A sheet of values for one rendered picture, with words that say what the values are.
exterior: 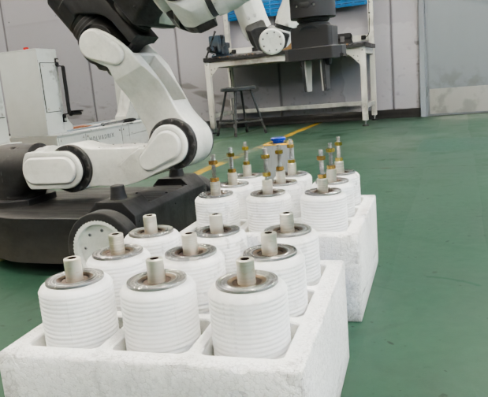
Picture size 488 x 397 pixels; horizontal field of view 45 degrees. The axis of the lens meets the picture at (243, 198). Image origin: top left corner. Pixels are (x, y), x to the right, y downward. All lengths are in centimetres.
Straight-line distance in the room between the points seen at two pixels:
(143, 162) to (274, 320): 101
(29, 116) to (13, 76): 26
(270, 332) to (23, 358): 31
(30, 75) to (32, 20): 418
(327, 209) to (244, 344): 55
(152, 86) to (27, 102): 236
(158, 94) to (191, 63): 527
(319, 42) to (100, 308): 66
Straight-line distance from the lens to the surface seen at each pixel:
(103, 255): 89
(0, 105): 357
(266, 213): 121
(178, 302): 72
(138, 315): 72
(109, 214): 150
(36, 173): 184
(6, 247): 182
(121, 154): 172
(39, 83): 387
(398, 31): 630
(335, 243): 116
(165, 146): 159
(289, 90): 651
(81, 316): 77
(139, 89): 166
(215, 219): 94
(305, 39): 118
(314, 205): 118
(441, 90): 626
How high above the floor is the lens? 49
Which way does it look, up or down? 11 degrees down
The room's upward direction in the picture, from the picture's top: 5 degrees counter-clockwise
